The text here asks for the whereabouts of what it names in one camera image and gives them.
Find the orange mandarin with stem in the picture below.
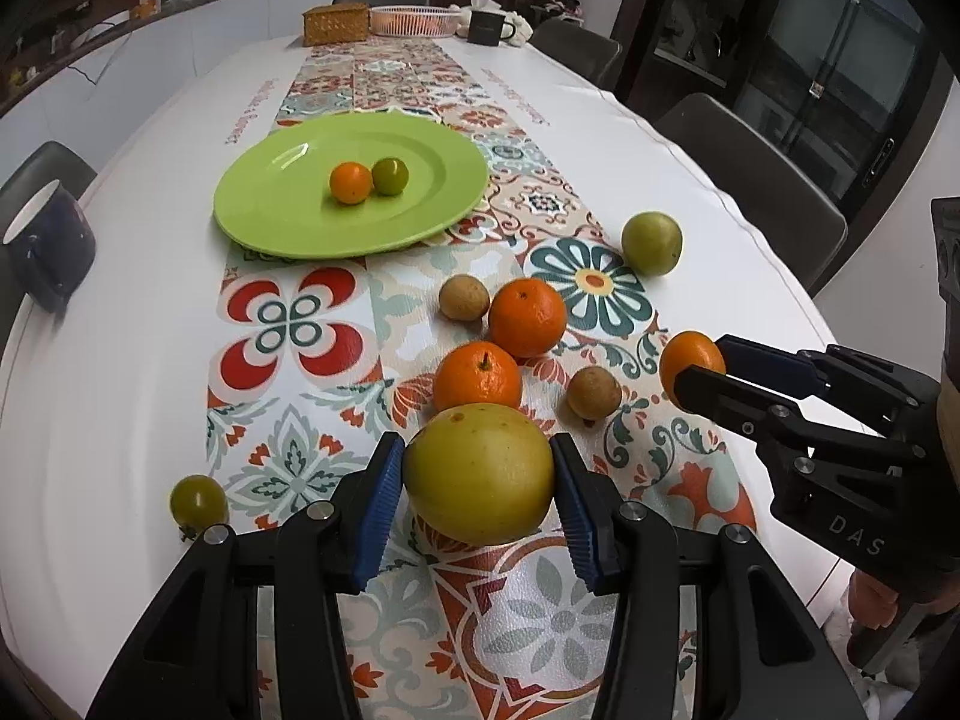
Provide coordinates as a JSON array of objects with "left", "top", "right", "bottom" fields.
[{"left": 433, "top": 341, "right": 524, "bottom": 412}]

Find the small orange mandarin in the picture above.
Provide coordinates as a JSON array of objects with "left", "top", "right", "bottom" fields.
[{"left": 330, "top": 162, "right": 374, "bottom": 206}]

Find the green apple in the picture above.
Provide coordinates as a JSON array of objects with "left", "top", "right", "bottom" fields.
[{"left": 621, "top": 211, "right": 684, "bottom": 277}]

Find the large yellow pear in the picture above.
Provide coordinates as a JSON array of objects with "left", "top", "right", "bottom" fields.
[{"left": 402, "top": 403, "right": 557, "bottom": 545}]

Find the dark blue mug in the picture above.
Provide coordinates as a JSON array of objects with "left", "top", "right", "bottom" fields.
[{"left": 3, "top": 180, "right": 98, "bottom": 313}]

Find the green plate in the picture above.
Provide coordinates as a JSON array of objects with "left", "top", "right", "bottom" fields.
[{"left": 213, "top": 111, "right": 488, "bottom": 260}]

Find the small green mandarin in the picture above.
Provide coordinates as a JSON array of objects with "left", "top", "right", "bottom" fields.
[{"left": 372, "top": 157, "right": 410, "bottom": 197}]

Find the black mug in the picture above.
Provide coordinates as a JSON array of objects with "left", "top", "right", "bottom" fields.
[{"left": 466, "top": 12, "right": 518, "bottom": 47}]

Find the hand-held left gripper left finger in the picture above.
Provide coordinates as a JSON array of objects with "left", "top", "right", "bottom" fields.
[{"left": 86, "top": 431, "right": 407, "bottom": 720}]

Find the person's right hand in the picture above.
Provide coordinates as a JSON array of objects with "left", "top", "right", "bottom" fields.
[{"left": 850, "top": 568, "right": 902, "bottom": 632}]

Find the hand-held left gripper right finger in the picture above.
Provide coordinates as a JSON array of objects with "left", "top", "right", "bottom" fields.
[{"left": 550, "top": 432, "right": 868, "bottom": 720}]

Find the small green tomato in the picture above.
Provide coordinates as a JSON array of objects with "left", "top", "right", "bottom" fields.
[{"left": 169, "top": 474, "right": 229, "bottom": 539}]

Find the wicker box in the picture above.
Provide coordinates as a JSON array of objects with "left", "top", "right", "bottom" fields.
[{"left": 302, "top": 4, "right": 371, "bottom": 47}]

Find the pink plastic basket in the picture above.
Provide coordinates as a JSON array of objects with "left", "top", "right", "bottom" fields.
[{"left": 368, "top": 5, "right": 463, "bottom": 39}]

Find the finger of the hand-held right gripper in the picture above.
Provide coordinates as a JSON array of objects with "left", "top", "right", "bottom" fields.
[
  {"left": 673, "top": 364, "right": 925, "bottom": 497},
  {"left": 715, "top": 334, "right": 940, "bottom": 437}
]

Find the white plush toy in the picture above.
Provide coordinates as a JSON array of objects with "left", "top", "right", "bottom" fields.
[{"left": 450, "top": 0, "right": 535, "bottom": 43}]

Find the patterned table runner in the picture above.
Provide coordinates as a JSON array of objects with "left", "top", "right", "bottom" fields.
[{"left": 202, "top": 36, "right": 758, "bottom": 720}]

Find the small brown round fruit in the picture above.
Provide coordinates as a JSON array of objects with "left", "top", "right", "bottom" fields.
[
  {"left": 439, "top": 274, "right": 491, "bottom": 321},
  {"left": 565, "top": 367, "right": 623, "bottom": 421}
]

